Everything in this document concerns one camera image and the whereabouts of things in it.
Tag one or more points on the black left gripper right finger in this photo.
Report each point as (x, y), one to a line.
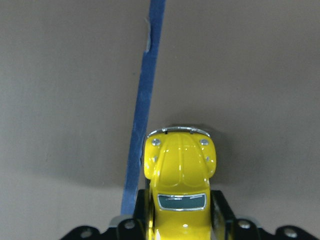
(225, 225)

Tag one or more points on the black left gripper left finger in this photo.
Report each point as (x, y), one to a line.
(136, 227)

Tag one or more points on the yellow toy beetle car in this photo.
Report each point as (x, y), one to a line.
(179, 161)

